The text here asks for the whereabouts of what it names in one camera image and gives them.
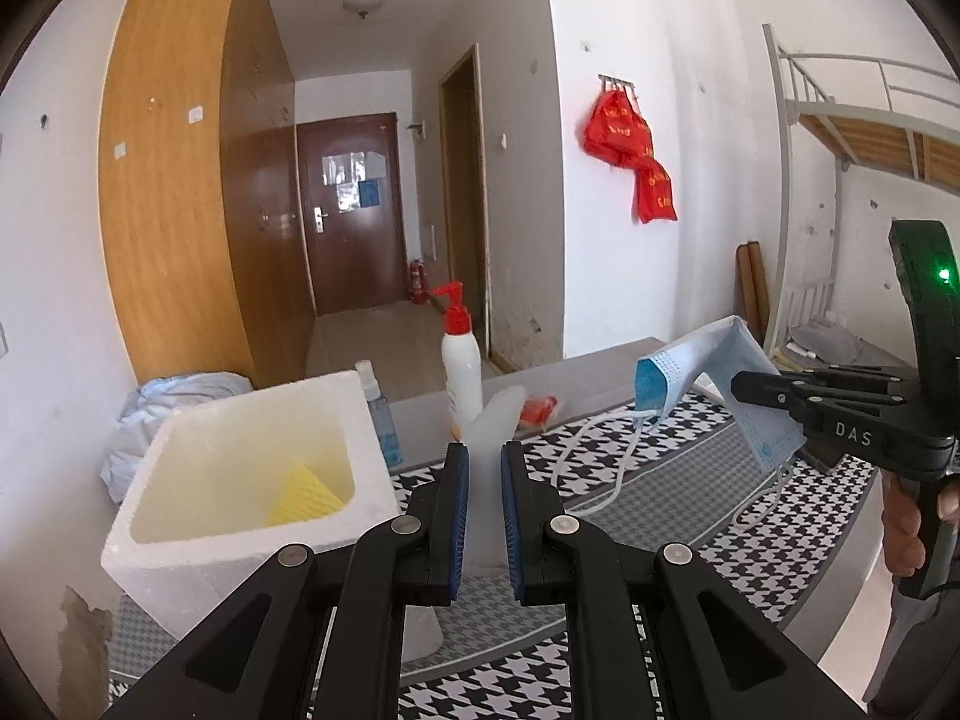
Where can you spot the ceiling lamp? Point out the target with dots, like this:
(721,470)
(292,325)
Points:
(364,1)

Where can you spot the wooden wardrobe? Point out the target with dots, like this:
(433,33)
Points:
(172,165)

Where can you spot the red fire extinguisher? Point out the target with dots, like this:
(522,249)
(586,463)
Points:
(417,285)

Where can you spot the white lotion pump bottle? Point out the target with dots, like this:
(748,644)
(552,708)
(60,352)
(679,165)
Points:
(461,367)

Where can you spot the metal wall hook rack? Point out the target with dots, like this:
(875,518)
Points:
(619,82)

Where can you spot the white metal bunk bed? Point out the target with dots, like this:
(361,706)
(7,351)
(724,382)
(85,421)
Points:
(862,135)

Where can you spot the translucent white plastic piece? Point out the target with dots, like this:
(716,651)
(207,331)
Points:
(487,427)

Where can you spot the blue spray bottle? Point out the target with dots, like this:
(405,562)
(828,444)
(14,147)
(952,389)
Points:
(382,427)

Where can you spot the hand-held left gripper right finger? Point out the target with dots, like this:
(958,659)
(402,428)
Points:
(512,510)

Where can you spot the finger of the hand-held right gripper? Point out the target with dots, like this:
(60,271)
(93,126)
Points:
(840,376)
(772,394)

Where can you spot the brown side door frame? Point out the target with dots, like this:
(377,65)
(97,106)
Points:
(461,202)

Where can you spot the blue face mask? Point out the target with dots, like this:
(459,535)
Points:
(705,360)

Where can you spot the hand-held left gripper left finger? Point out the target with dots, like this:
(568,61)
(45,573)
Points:
(457,510)

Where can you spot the dark brown entry door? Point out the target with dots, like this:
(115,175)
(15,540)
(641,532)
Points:
(352,255)

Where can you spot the yellow foam fruit net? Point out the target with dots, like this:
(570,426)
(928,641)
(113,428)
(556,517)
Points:
(304,499)

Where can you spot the white foam box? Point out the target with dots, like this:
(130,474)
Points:
(225,540)

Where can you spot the red snack packet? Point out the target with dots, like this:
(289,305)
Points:
(536,412)

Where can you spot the person's right hand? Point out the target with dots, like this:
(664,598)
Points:
(904,525)

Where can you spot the houndstooth tablecloth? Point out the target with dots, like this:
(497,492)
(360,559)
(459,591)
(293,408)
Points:
(712,540)

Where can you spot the grey pillow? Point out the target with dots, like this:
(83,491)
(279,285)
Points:
(825,341)

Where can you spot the small wall bracket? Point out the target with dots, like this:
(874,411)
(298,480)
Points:
(418,127)

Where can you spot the red bags on hooks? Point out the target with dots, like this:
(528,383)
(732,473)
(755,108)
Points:
(630,150)

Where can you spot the brown wooden boards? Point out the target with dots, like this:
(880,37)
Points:
(752,292)

